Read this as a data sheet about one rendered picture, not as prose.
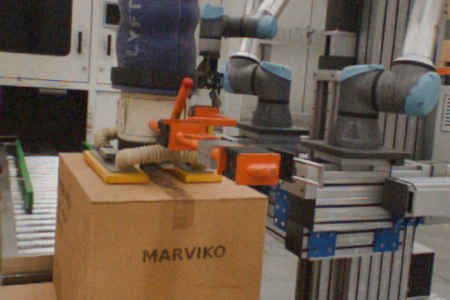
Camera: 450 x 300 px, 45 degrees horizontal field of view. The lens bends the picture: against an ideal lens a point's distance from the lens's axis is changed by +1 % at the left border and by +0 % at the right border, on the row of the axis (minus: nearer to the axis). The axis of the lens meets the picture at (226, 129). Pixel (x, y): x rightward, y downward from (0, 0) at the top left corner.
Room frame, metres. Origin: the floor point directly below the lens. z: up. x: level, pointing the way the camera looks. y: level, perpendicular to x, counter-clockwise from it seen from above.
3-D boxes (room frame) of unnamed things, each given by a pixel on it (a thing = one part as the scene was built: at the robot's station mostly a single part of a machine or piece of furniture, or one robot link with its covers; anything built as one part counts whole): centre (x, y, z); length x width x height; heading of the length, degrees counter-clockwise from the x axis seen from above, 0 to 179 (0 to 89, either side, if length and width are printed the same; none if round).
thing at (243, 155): (0.88, -0.04, 1.07); 0.08 x 0.07 x 0.05; 24
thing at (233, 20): (1.87, 0.02, 1.38); 0.11 x 0.11 x 0.08; 66
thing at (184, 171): (1.47, 0.12, 0.97); 0.34 x 0.10 x 0.05; 24
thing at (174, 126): (1.20, 0.10, 1.07); 0.10 x 0.08 x 0.06; 114
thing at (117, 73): (1.43, 0.20, 1.19); 0.23 x 0.23 x 0.04
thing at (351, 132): (1.55, -0.37, 1.09); 0.15 x 0.15 x 0.10
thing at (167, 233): (1.42, 0.20, 0.74); 0.60 x 0.40 x 0.40; 24
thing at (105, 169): (1.39, 0.29, 0.97); 0.34 x 0.10 x 0.05; 24
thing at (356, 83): (1.54, -0.37, 1.20); 0.13 x 0.12 x 0.14; 50
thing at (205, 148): (1.01, 0.01, 1.07); 0.07 x 0.07 x 0.04; 24
